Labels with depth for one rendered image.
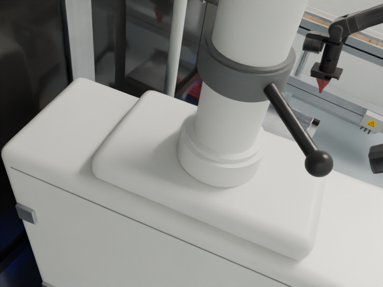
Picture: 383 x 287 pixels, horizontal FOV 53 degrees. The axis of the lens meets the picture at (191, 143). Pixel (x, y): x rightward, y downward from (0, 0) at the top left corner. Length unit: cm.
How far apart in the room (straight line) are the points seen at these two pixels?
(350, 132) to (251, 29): 293
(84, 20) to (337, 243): 48
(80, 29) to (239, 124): 36
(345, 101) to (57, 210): 218
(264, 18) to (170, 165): 20
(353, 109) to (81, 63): 207
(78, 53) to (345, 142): 264
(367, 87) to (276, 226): 277
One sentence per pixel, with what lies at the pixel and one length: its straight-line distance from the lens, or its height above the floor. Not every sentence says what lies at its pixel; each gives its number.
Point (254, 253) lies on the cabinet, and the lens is 43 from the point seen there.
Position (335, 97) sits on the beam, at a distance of 254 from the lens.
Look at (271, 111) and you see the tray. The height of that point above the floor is 88.
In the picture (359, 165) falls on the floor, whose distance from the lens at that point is 300.
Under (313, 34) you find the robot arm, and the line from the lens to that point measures 142.
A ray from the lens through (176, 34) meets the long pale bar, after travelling 80.
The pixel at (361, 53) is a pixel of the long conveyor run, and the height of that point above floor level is 87.
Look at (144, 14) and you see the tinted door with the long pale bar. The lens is 82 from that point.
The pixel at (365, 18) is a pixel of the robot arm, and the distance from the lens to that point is 138.
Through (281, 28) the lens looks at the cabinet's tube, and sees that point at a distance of 32.
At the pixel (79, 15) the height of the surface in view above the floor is 160.
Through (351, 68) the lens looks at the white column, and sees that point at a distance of 310.
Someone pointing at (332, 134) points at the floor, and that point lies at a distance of 313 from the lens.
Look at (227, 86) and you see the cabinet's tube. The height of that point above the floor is 171.
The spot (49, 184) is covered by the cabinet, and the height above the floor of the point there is 152.
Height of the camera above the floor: 191
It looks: 46 degrees down
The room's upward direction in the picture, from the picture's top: 12 degrees clockwise
